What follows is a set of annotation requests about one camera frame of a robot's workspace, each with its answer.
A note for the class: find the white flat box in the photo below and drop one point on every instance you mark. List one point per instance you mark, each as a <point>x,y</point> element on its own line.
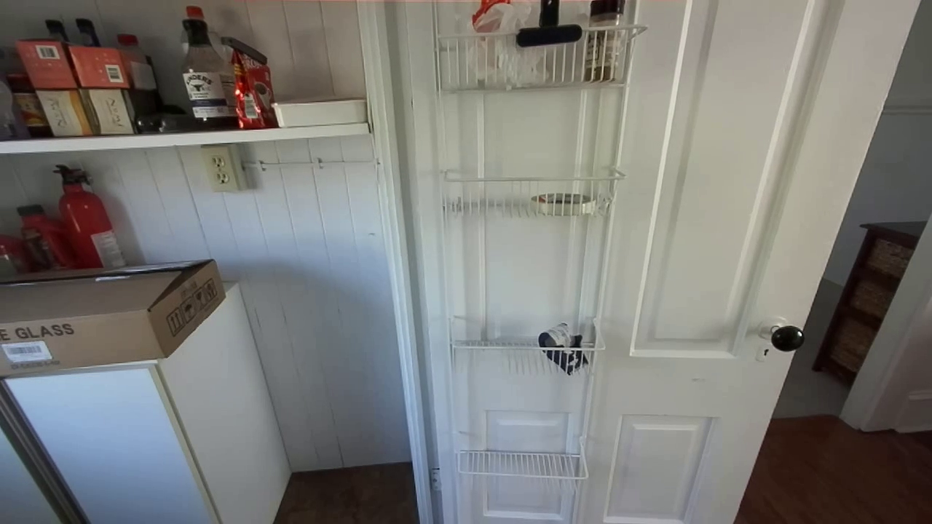
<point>322,112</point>

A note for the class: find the brown cardboard box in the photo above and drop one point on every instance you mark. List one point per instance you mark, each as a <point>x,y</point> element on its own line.
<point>97,316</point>

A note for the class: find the small red container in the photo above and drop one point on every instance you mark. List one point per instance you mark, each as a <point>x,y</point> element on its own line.
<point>35,243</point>

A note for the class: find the dark wooden furniture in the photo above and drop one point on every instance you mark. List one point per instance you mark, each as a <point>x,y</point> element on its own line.
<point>868,301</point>

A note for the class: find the beige wall outlet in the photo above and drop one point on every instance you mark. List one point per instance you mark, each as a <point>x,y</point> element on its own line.
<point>225,166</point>

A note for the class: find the dark glass bottle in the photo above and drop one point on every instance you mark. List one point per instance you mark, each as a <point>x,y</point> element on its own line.
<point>204,74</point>

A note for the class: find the clear plastic bag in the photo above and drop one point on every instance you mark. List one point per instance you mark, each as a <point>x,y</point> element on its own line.
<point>497,54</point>

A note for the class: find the black clip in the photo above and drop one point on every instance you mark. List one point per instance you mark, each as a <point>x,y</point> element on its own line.
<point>549,35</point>

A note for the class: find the red snack bag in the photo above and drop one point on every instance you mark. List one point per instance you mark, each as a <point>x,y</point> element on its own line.
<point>252,87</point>

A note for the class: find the white wall shelf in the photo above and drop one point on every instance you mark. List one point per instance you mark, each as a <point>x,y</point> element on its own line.
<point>184,137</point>

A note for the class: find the black white patterned item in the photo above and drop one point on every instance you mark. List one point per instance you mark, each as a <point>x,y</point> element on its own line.
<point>565,353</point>

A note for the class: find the dark bottle with red cap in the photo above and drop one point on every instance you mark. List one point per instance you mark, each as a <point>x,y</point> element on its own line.
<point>137,86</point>

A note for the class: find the white panel door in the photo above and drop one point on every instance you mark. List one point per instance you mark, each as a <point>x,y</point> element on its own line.
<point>708,243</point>

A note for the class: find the red fire extinguisher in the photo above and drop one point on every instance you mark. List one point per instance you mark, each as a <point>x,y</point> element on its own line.
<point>86,221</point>

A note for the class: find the white mini fridge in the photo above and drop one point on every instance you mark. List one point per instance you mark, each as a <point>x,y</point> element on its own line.
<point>107,445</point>

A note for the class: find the red and tan box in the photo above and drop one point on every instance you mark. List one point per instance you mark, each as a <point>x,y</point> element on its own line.
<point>50,87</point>
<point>102,87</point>

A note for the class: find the black round doorknob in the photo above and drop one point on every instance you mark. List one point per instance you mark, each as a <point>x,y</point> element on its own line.
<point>787,337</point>

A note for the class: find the jar with dark lid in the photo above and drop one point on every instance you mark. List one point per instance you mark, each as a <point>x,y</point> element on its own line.
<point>603,45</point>

